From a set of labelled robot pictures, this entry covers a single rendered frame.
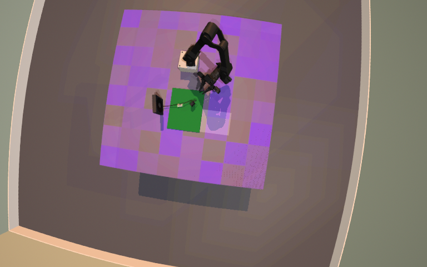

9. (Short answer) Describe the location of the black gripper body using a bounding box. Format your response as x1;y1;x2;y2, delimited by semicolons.
197;71;221;94

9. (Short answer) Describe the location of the black cooling fan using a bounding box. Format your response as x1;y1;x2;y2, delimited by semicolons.
152;95;163;115

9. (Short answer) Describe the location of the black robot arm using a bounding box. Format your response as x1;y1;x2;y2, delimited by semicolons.
183;22;233;85

